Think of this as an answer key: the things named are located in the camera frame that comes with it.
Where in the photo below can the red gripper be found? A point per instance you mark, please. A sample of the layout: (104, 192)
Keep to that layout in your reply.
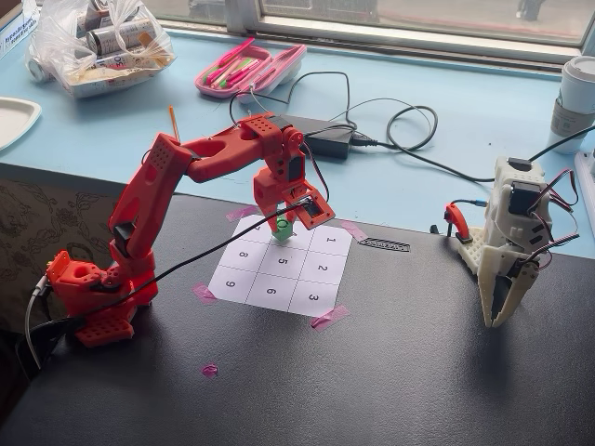
(266, 191)

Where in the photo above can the green cube with round hole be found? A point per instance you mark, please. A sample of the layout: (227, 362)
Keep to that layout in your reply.
(282, 228)

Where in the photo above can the red robot arm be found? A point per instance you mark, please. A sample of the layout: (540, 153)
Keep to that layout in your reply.
(153, 186)

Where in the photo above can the white numbered grid paper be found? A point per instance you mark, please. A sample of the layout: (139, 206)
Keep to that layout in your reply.
(321, 269)

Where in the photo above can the pink tape strip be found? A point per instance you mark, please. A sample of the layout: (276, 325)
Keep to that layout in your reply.
(239, 213)
(351, 228)
(327, 318)
(204, 294)

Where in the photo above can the black power adapter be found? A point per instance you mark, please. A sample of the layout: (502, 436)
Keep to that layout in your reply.
(325, 135)

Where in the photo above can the black striped sticker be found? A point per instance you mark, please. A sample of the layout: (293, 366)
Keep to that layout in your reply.
(385, 245)

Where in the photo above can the orange stick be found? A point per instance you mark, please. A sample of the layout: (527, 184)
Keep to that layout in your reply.
(174, 121)

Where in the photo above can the pink pencil case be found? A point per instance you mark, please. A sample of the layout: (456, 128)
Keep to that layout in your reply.
(279, 69)

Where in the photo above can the magenta small block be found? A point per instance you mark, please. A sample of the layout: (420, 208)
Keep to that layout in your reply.
(210, 370)

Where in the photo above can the pink pen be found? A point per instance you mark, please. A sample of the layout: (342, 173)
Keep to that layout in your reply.
(239, 48)

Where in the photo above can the orange curved plastic piece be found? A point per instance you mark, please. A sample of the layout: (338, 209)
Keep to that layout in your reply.
(458, 223)

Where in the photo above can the foil food tray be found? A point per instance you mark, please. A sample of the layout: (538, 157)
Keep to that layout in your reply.
(107, 86)

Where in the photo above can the dark patterned cloth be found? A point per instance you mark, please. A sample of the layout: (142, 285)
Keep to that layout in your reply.
(37, 218)

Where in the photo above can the silver drink can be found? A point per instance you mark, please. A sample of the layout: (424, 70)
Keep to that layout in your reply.
(39, 69)
(116, 37)

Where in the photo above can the white plate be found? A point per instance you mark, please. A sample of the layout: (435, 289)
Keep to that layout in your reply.
(16, 118)

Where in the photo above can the clear plastic bag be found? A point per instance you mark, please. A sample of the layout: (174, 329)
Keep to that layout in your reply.
(56, 42)

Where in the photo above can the white power strip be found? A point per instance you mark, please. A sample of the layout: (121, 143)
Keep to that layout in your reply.
(586, 167)

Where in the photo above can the paper coffee cup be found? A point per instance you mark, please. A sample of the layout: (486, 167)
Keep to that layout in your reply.
(574, 93)

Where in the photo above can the blue and white box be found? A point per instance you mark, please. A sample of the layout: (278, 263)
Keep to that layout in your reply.
(16, 32)

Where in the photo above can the red wrist camera mount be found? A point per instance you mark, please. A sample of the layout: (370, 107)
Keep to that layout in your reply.
(321, 218)

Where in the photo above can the grey window frame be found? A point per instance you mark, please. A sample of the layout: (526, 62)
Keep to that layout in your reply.
(418, 35)

